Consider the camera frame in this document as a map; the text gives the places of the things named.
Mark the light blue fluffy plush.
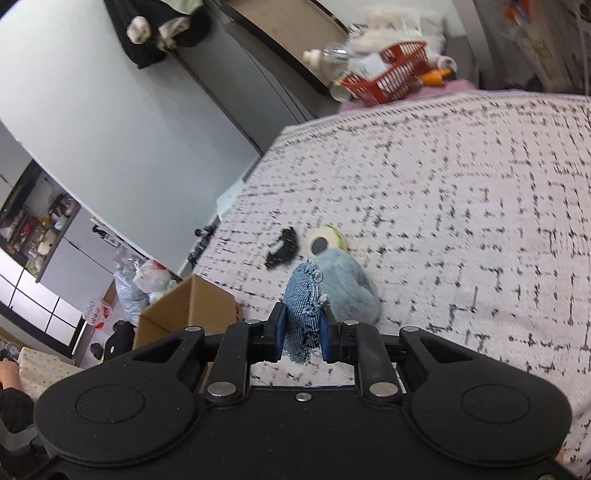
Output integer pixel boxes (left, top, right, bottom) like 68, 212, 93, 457
315, 248, 381, 324

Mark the blue denim fabric piece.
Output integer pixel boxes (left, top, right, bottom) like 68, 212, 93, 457
283, 259, 328, 364

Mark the black felt stitched patch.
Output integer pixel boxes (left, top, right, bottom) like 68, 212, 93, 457
264, 227, 298, 269

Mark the person's hand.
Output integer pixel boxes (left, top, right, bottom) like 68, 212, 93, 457
0, 358, 23, 391

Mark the brown cardboard box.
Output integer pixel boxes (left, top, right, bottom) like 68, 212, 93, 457
133, 275, 242, 349

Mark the white plastic bag red print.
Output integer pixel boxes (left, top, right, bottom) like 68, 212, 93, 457
133, 260, 172, 293

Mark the grey plastic bag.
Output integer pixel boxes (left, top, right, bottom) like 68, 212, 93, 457
113, 268, 149, 326

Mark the white foam box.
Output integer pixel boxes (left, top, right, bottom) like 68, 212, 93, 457
216, 179, 245, 220

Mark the black polka dot stool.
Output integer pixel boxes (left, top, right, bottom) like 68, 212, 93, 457
103, 320, 135, 361

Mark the red white snack package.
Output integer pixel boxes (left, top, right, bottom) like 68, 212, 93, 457
83, 299, 112, 330

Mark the white black patterned blanket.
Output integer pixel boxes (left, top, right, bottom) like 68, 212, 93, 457
194, 91, 590, 479

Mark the dark grey wardrobe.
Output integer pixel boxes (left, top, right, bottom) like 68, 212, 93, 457
176, 1, 314, 154

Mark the paper cup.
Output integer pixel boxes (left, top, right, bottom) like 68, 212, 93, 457
329, 82, 352, 103

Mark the kitchen shelf with items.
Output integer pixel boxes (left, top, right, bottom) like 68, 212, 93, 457
1, 161, 80, 279

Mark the clear plastic bottle white cap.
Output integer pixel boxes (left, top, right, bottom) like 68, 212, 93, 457
303, 43, 374, 82

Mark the pink bed sheet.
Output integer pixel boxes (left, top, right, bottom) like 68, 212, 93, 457
338, 78, 479, 113

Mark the red plastic basket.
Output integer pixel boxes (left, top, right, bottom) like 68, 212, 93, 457
341, 40, 430, 105

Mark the black hanging garment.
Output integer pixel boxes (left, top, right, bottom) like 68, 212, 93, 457
103, 0, 212, 70

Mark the wooden board black frame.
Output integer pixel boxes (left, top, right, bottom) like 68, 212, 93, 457
221, 0, 348, 94

